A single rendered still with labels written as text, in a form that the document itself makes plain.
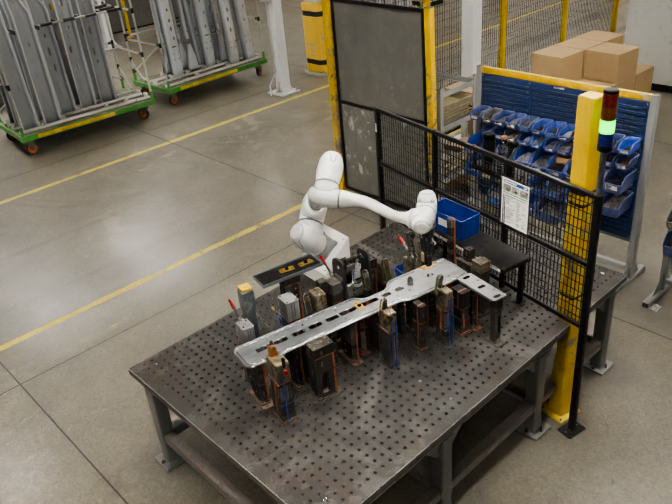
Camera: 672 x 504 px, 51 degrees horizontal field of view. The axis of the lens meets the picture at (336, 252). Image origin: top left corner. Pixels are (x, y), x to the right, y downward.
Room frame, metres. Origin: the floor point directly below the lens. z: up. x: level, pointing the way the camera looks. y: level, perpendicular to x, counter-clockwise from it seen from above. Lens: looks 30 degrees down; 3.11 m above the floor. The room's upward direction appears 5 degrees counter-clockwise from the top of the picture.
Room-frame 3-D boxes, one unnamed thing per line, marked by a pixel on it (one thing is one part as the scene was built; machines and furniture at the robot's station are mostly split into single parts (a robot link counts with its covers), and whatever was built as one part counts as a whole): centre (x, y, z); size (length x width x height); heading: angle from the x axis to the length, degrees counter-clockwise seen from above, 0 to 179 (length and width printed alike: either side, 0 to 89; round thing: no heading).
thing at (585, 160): (3.20, -1.29, 1.00); 0.18 x 0.18 x 2.00; 30
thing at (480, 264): (3.33, -0.80, 0.88); 0.08 x 0.08 x 0.36; 30
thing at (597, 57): (7.52, -3.00, 0.52); 1.20 x 0.80 x 1.05; 128
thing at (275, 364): (2.62, 0.32, 0.88); 0.15 x 0.11 x 0.36; 30
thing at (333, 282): (3.23, 0.03, 0.89); 0.13 x 0.11 x 0.38; 30
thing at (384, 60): (6.03, -0.52, 1.00); 1.34 x 0.14 x 2.00; 41
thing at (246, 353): (3.05, -0.08, 1.00); 1.38 x 0.22 x 0.02; 120
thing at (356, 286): (3.30, -0.08, 0.94); 0.18 x 0.13 x 0.49; 120
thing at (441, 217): (3.77, -0.73, 1.09); 0.30 x 0.17 x 0.13; 34
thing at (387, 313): (2.95, -0.24, 0.87); 0.12 x 0.09 x 0.35; 30
